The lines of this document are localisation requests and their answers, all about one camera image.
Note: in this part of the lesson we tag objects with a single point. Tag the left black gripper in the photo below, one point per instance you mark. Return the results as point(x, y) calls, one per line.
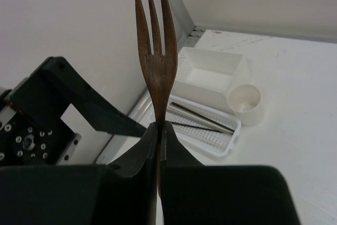
point(32, 131)

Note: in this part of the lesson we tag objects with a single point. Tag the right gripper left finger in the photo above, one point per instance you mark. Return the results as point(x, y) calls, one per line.
point(122, 192)

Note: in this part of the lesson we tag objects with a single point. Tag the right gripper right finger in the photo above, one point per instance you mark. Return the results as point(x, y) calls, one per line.
point(193, 193)

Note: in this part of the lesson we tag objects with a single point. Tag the black thin chopstick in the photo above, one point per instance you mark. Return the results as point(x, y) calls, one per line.
point(193, 127)

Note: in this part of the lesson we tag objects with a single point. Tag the silver metal chopstick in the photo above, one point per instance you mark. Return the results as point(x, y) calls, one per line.
point(201, 116)

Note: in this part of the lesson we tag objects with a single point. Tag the brown wooden fork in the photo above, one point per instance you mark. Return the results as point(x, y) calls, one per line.
point(158, 61)

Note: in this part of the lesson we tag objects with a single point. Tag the white perforated flat tray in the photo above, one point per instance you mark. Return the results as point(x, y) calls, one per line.
point(216, 145)

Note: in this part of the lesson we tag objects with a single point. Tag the cream cylindrical cup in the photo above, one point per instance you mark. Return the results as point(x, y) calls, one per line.
point(246, 102)

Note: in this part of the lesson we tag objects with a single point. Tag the white perforated square box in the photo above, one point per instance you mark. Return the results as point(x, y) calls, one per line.
point(206, 77)

